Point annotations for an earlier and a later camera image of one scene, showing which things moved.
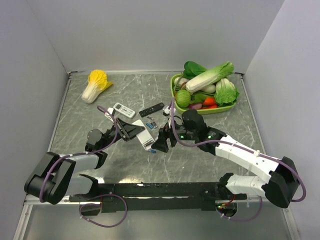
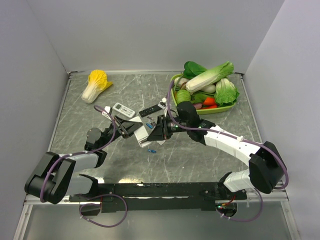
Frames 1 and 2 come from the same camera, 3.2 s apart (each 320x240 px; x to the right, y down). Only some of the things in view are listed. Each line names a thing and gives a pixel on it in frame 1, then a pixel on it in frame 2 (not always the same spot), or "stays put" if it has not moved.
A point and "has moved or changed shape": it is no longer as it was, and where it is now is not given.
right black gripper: [161, 144] to [161, 131]
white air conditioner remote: [124, 110] stays put
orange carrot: [209, 101] stays put
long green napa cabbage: [210, 77] stays put
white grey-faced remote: [145, 137] has moved or changed shape
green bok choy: [226, 93] stays put
